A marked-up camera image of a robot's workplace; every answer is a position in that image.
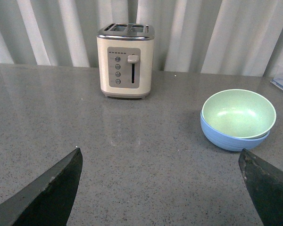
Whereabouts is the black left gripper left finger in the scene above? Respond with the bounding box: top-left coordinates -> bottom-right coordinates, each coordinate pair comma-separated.
0,148 -> 83,226

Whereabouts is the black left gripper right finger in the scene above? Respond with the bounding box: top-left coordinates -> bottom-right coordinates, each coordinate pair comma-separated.
239,149 -> 283,226

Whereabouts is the blue bowl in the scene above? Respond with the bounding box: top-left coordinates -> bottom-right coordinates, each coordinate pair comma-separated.
200,112 -> 270,152

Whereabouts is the green bowl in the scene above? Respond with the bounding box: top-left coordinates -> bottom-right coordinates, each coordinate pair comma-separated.
201,89 -> 276,139

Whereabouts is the cream toaster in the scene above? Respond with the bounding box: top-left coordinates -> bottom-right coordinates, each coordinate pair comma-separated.
97,23 -> 155,98

